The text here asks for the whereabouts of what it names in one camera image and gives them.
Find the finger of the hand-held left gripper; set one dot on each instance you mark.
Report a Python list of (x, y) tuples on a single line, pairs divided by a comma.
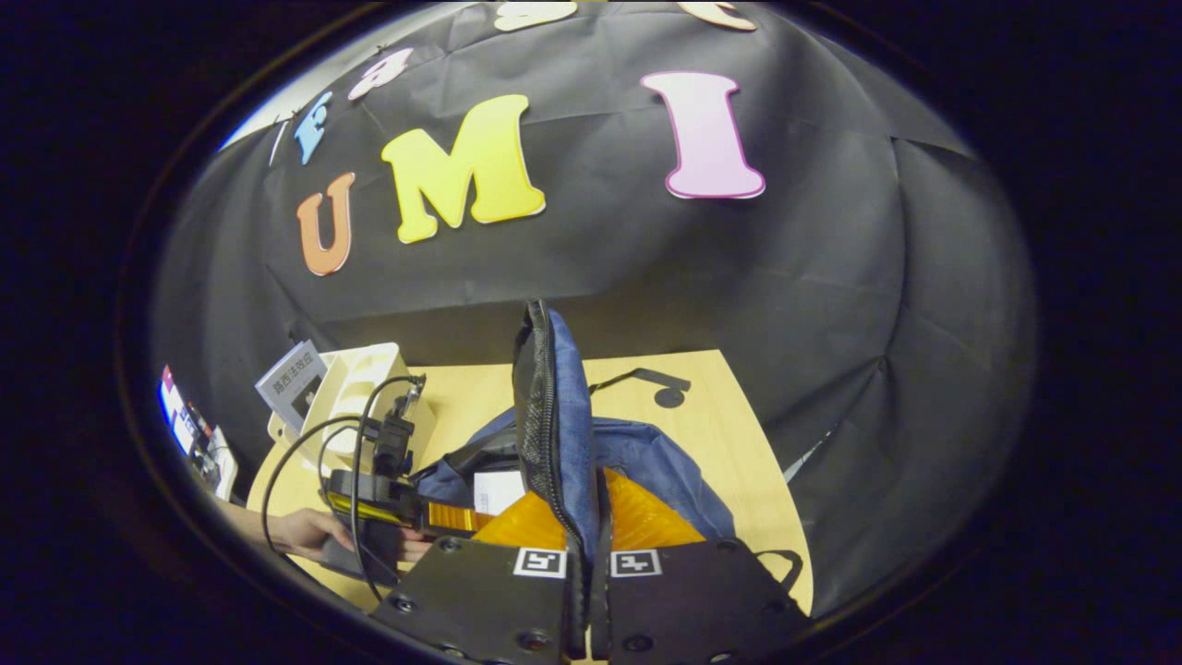
[(457, 519)]

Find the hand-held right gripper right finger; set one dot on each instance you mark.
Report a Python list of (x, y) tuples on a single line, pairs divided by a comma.
[(693, 600)]

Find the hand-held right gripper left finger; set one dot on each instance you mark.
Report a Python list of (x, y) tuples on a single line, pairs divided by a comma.
[(480, 591)]

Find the white cover book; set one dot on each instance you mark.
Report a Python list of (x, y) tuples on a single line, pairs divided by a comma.
[(499, 491)]

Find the cream plastic bookshelf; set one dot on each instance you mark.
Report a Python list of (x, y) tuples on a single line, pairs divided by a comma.
[(360, 379)]

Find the purple cover book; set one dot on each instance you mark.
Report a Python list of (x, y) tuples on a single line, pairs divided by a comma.
[(291, 383)]

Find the blue schoolbag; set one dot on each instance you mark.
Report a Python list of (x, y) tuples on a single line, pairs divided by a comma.
[(572, 416)]

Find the colourful printed board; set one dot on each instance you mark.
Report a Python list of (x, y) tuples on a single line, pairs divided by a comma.
[(189, 425)]

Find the black backdrop cloth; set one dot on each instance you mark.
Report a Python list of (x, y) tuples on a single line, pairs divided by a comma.
[(646, 259)]

